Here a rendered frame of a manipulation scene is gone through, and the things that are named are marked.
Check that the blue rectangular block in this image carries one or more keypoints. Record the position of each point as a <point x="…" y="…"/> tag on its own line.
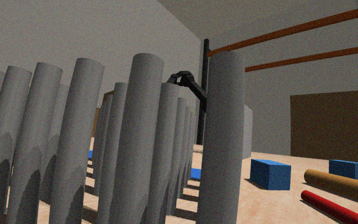
<point x="344" y="168"/>
<point x="270" y="174"/>

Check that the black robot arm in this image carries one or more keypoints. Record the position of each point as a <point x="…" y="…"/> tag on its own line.
<point x="187" y="80"/>

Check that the blue tape strip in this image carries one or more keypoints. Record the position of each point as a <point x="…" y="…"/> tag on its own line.
<point x="195" y="173"/>

